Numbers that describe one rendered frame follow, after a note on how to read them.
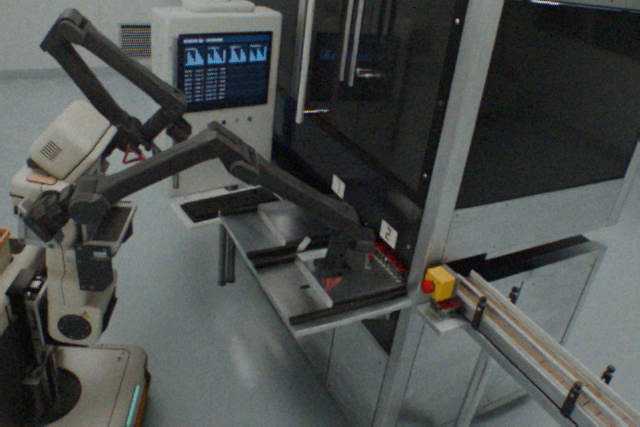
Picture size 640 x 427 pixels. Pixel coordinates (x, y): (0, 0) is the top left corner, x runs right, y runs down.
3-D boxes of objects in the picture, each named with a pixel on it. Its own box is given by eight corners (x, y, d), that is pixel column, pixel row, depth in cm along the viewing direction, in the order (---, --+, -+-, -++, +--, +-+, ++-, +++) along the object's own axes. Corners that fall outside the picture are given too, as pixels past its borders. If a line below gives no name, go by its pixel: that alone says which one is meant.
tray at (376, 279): (380, 244, 193) (382, 236, 192) (422, 286, 174) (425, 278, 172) (294, 262, 177) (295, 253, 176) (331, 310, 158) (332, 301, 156)
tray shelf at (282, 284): (329, 198, 224) (330, 194, 223) (430, 300, 171) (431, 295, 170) (217, 215, 201) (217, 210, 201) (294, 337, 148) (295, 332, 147)
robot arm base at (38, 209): (39, 195, 132) (20, 219, 122) (62, 179, 131) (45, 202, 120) (62, 219, 136) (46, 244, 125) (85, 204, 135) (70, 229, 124)
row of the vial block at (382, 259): (375, 252, 188) (377, 241, 186) (403, 282, 174) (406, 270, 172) (369, 253, 187) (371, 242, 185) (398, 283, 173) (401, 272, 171)
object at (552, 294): (340, 199, 408) (356, 87, 369) (542, 396, 251) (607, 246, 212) (211, 218, 361) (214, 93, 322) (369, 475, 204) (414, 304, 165)
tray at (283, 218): (335, 200, 219) (337, 192, 218) (369, 233, 199) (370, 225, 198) (257, 212, 203) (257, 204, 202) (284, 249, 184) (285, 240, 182)
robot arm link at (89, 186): (57, 192, 129) (52, 206, 125) (87, 172, 127) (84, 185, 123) (83, 214, 134) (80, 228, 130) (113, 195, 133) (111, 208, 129)
